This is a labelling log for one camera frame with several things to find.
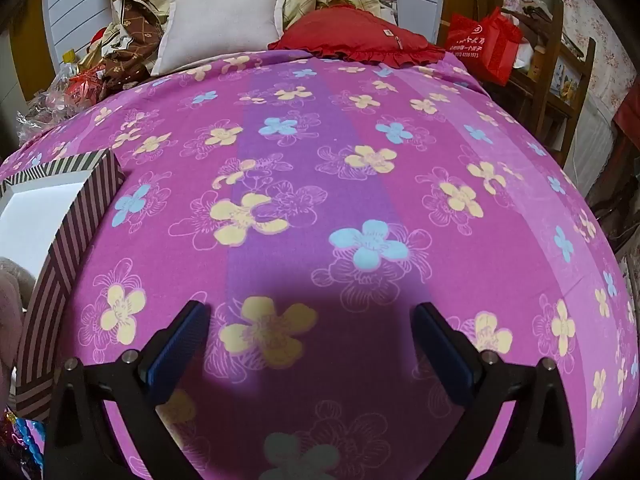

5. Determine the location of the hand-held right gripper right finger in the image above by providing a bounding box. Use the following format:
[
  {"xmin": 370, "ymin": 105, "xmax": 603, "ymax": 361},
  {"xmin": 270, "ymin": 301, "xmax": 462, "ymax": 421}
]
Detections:
[{"xmin": 411, "ymin": 302, "xmax": 581, "ymax": 480}]

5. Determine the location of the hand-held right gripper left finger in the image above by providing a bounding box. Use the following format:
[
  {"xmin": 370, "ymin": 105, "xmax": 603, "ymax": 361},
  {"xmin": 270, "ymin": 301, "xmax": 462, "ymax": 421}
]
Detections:
[{"xmin": 44, "ymin": 300, "xmax": 211, "ymax": 480}]

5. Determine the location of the striped cardboard box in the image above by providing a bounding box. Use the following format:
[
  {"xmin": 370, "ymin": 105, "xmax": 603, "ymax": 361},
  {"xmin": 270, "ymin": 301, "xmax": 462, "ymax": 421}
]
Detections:
[{"xmin": 0, "ymin": 149, "xmax": 126, "ymax": 421}]

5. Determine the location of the light blue bead bracelet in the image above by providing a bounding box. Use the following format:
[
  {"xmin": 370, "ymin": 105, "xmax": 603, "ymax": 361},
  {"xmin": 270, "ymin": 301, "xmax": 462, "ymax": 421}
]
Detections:
[{"xmin": 12, "ymin": 420, "xmax": 47, "ymax": 466}]

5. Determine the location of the pink floral bed sheet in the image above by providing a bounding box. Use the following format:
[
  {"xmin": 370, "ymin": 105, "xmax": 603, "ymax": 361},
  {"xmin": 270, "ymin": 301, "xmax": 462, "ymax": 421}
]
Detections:
[{"xmin": 0, "ymin": 47, "xmax": 640, "ymax": 480}]

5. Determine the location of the pile of plastic-wrapped packets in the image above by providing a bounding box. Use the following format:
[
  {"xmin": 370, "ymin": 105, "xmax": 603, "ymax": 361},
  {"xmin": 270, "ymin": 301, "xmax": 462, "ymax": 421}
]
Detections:
[{"xmin": 15, "ymin": 50, "xmax": 126, "ymax": 146}]

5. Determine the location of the red paper bag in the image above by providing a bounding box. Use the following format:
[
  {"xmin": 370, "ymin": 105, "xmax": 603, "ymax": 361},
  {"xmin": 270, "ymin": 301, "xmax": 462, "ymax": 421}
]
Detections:
[{"xmin": 446, "ymin": 6, "xmax": 523, "ymax": 87}]

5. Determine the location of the wooden chair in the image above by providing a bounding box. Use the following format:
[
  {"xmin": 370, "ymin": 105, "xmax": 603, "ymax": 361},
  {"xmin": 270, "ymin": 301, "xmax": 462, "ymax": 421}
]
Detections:
[{"xmin": 500, "ymin": 0, "xmax": 596, "ymax": 168}]

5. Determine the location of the brown patterned cloth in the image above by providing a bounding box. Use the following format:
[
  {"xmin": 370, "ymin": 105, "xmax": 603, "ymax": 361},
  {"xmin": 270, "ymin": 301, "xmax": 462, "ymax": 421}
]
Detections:
[{"xmin": 102, "ymin": 0, "xmax": 166, "ymax": 86}]

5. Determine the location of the white pillow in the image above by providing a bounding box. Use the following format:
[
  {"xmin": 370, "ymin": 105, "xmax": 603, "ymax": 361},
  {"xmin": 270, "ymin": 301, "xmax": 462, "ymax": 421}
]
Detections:
[{"xmin": 150, "ymin": 0, "xmax": 291, "ymax": 77}]

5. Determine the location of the red frilled pillow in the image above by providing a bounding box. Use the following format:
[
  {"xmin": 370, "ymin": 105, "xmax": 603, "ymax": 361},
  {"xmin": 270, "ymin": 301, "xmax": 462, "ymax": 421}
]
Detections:
[{"xmin": 268, "ymin": 4, "xmax": 446, "ymax": 68}]

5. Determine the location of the white panelled headboard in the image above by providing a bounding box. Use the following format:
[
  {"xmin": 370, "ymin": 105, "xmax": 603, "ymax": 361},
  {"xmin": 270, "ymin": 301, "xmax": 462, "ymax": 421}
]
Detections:
[{"xmin": 42, "ymin": 0, "xmax": 116, "ymax": 61}]

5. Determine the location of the pink floral curtain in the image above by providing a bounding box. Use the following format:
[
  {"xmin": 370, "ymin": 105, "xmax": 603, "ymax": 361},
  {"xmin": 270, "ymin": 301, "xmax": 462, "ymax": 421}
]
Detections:
[{"xmin": 557, "ymin": 0, "xmax": 640, "ymax": 126}]

